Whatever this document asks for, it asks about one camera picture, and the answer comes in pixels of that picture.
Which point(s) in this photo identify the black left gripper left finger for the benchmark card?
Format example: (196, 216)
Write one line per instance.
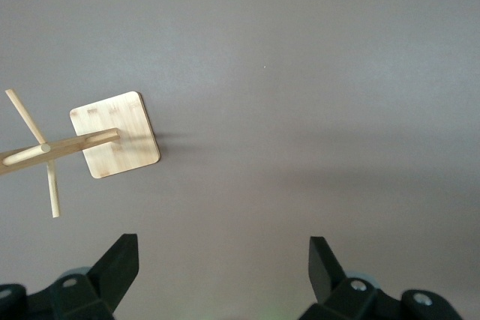
(93, 290)

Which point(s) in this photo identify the wooden cup stand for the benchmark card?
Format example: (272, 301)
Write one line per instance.
(120, 147)

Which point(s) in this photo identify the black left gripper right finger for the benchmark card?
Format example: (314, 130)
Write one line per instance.
(337, 297)

